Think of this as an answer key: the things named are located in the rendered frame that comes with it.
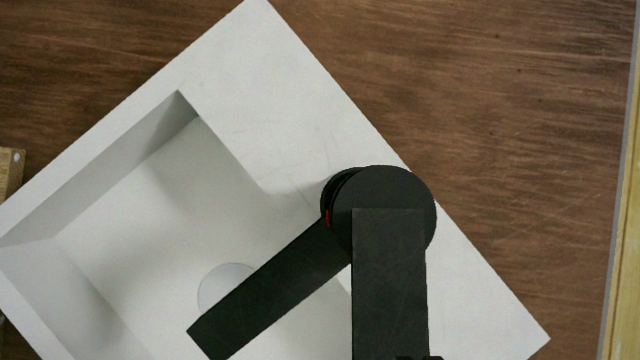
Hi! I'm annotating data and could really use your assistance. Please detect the white rectangular basin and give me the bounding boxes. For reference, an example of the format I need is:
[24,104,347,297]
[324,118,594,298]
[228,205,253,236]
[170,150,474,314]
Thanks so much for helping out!
[0,0,550,360]

